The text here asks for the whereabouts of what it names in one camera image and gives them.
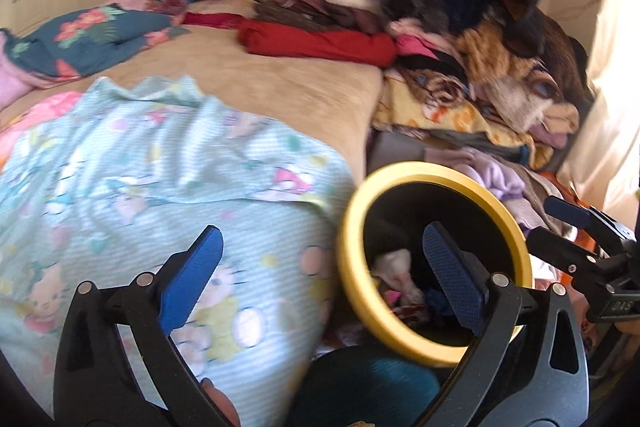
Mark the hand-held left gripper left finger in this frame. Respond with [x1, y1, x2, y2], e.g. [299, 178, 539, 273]
[52, 225, 236, 427]

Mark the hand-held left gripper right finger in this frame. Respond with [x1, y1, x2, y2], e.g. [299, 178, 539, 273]
[415, 222, 591, 427]

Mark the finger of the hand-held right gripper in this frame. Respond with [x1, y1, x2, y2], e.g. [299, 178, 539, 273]
[544, 196, 638, 253]
[527, 226, 608, 293]

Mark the large white foam fruit net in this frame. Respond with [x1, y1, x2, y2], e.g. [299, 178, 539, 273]
[372, 249, 426, 308]

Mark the black bin with yellow rim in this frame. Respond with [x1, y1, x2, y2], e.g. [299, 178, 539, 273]
[337, 162, 533, 368]

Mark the person's left hand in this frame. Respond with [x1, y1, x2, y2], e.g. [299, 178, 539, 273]
[200, 377, 242, 427]

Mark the orange cloth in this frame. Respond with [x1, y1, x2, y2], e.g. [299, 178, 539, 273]
[542, 172, 596, 253]

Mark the light purple cloth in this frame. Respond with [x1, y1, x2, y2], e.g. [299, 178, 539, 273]
[425, 149, 528, 228]

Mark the light blue cartoon blanket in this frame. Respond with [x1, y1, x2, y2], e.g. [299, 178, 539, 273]
[0, 74, 358, 423]

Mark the cream curtain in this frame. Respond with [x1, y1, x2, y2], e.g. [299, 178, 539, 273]
[555, 0, 640, 228]

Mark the teal round cushion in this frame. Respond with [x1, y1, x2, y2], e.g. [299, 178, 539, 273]
[285, 346, 442, 427]

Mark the yellow cartoon blanket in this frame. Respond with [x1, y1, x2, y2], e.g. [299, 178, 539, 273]
[372, 72, 556, 170]

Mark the bed with beige sheet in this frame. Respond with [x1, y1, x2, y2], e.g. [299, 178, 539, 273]
[0, 24, 386, 188]

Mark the pink cartoon blanket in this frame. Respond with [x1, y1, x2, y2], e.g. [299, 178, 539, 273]
[0, 91, 83, 158]

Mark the pile of clothes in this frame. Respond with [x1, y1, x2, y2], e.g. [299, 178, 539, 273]
[255, 0, 596, 172]

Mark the beige red pillow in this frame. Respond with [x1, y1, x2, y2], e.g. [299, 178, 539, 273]
[181, 0, 261, 30]

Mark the folded red cloth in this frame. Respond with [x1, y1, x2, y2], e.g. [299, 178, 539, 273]
[237, 19, 398, 68]

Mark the blue floral quilt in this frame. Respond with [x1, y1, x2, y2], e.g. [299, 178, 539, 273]
[0, 4, 191, 90]

